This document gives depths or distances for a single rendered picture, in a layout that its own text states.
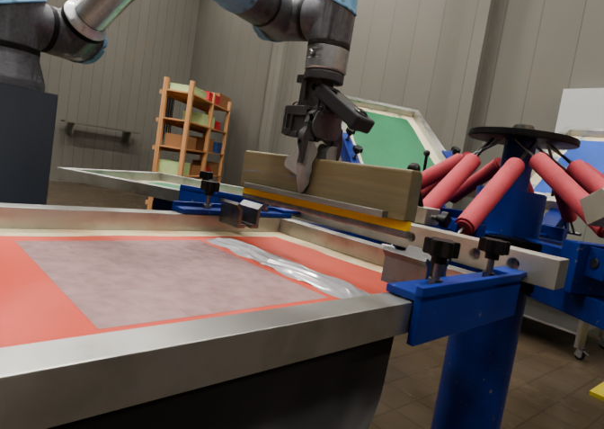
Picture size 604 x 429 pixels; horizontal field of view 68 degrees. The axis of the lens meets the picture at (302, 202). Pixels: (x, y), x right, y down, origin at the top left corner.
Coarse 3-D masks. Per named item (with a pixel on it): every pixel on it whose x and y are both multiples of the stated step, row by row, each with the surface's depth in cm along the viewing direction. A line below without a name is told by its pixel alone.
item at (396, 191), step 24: (264, 168) 87; (312, 168) 78; (336, 168) 74; (360, 168) 70; (384, 168) 67; (312, 192) 77; (336, 192) 73; (360, 192) 70; (384, 192) 66; (408, 192) 63; (408, 216) 64
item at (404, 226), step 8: (248, 192) 92; (256, 192) 90; (264, 192) 88; (280, 200) 85; (288, 200) 83; (296, 200) 82; (312, 208) 79; (320, 208) 77; (328, 208) 76; (336, 208) 74; (344, 216) 73; (352, 216) 72; (360, 216) 71; (368, 216) 70; (384, 224) 67; (392, 224) 66; (400, 224) 65; (408, 224) 65
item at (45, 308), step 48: (0, 288) 45; (48, 288) 47; (96, 288) 50; (144, 288) 52; (192, 288) 55; (240, 288) 58; (288, 288) 62; (384, 288) 70; (0, 336) 35; (48, 336) 36
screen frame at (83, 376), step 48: (336, 240) 96; (96, 336) 30; (144, 336) 31; (192, 336) 33; (240, 336) 35; (288, 336) 38; (336, 336) 43; (384, 336) 49; (0, 384) 24; (48, 384) 25; (96, 384) 27; (144, 384) 30; (192, 384) 32
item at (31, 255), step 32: (0, 256) 55; (32, 256) 57; (64, 256) 60; (96, 256) 62; (128, 256) 65; (160, 256) 68; (192, 256) 71; (224, 256) 74; (288, 256) 82; (320, 256) 87
